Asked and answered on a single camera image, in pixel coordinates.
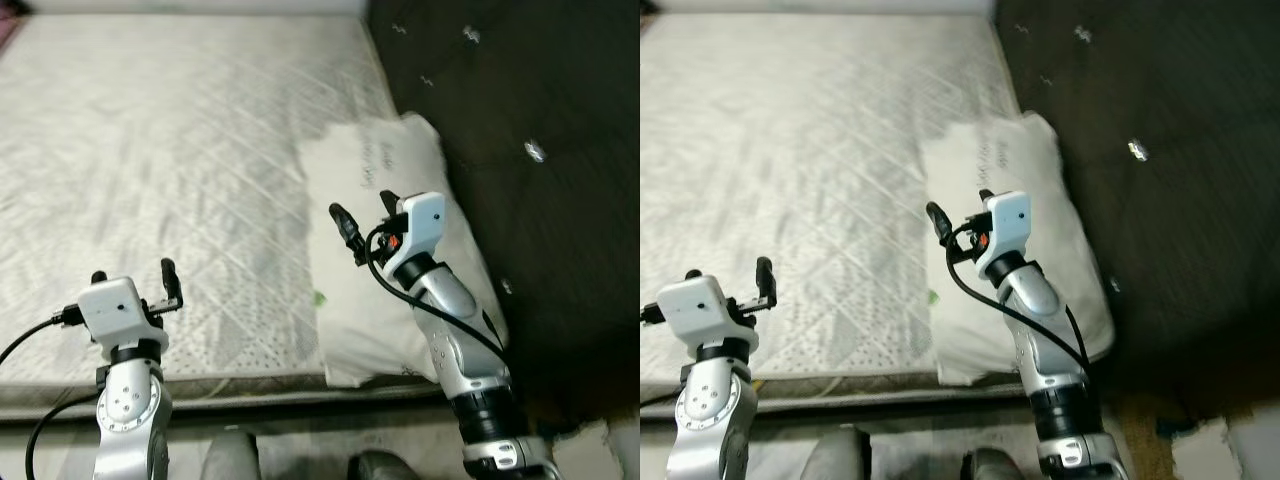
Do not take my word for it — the white quilted mattress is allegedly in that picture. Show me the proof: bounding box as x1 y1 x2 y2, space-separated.
640 12 1117 423
0 12 503 423

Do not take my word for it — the black tufted headboard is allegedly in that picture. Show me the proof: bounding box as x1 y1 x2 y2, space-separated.
994 0 1280 423
364 0 641 423

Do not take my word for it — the grey left robot leg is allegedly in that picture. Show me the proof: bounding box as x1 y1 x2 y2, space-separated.
200 430 264 480
800 428 872 480

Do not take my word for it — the grey robot leg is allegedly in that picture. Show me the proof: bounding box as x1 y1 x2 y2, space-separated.
345 450 427 480
800 428 872 480
960 448 1037 480
200 430 264 480

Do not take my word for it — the white flat object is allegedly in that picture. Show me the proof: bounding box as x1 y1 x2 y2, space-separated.
560 420 627 480
1170 415 1243 480

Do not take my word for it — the grey right robot leg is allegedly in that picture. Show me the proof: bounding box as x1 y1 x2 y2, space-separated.
345 450 427 480
960 448 1037 480

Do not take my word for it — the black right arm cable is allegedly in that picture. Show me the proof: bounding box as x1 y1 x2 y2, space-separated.
362 225 507 363
944 225 1093 369

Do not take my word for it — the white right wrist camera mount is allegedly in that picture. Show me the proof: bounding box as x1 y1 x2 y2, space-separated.
974 192 1034 277
382 192 447 277

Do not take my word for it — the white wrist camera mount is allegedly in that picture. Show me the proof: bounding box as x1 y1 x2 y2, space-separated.
654 275 747 347
974 192 1034 277
382 192 447 277
76 277 167 347

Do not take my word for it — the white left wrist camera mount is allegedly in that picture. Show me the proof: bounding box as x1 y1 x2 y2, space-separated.
76 277 167 347
654 275 747 347

